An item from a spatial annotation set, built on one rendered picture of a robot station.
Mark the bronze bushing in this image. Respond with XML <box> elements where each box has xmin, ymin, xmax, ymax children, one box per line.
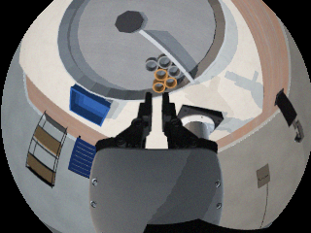
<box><xmin>153</xmin><ymin>79</ymin><xmax>165</xmax><ymax>93</ymax></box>
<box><xmin>155</xmin><ymin>66</ymin><xmax>168</xmax><ymax>81</ymax></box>
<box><xmin>164</xmin><ymin>75</ymin><xmax>177</xmax><ymax>88</ymax></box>

